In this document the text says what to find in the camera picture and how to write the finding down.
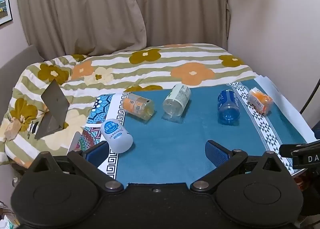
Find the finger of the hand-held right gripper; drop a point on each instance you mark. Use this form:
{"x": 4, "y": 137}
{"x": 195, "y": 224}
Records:
{"x": 292, "y": 148}

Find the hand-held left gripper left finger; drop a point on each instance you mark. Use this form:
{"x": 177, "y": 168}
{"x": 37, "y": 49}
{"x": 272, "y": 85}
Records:
{"x": 96, "y": 154}

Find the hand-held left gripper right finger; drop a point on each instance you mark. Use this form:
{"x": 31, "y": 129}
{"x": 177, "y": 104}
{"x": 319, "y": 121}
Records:
{"x": 217, "y": 154}

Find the white cup with blue label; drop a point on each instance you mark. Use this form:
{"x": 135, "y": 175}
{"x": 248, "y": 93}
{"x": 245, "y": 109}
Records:
{"x": 116, "y": 135}

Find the blue transparent cup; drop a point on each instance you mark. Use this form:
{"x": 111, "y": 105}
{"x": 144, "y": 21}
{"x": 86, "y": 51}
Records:
{"x": 228, "y": 106}

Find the small orange and white cup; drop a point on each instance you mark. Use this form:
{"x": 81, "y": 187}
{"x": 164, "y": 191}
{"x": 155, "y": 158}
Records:
{"x": 260, "y": 100}

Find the clear cup with orange label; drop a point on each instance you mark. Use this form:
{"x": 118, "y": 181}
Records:
{"x": 137, "y": 105}

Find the white card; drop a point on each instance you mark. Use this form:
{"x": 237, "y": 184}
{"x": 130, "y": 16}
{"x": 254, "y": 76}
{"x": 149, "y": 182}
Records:
{"x": 74, "y": 142}

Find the colourful floral patterned cloth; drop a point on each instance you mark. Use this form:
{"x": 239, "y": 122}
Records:
{"x": 96, "y": 115}

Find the teal mat with patterned borders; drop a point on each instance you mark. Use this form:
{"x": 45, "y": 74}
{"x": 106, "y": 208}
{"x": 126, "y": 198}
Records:
{"x": 175, "y": 144}

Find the grey folding stand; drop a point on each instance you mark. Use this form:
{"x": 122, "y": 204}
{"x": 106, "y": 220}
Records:
{"x": 53, "y": 109}

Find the white sheet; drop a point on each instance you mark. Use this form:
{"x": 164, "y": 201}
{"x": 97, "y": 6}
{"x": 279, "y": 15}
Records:
{"x": 273, "y": 89}

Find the clear bottle white label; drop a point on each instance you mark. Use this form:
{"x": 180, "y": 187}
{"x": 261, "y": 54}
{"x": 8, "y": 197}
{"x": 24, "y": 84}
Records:
{"x": 177, "y": 100}

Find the small wooden object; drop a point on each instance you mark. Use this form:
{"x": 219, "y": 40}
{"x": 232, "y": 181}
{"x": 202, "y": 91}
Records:
{"x": 12, "y": 129}

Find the striped floral blanket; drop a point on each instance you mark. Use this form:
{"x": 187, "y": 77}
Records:
{"x": 155, "y": 69}

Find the grey sofa backrest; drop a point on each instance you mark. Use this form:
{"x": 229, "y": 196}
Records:
{"x": 17, "y": 61}

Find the beige curtain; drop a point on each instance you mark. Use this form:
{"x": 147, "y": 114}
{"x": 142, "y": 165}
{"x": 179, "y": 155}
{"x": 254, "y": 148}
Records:
{"x": 75, "y": 11}
{"x": 180, "y": 6}

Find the framed wall picture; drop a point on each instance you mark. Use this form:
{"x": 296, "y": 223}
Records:
{"x": 4, "y": 3}

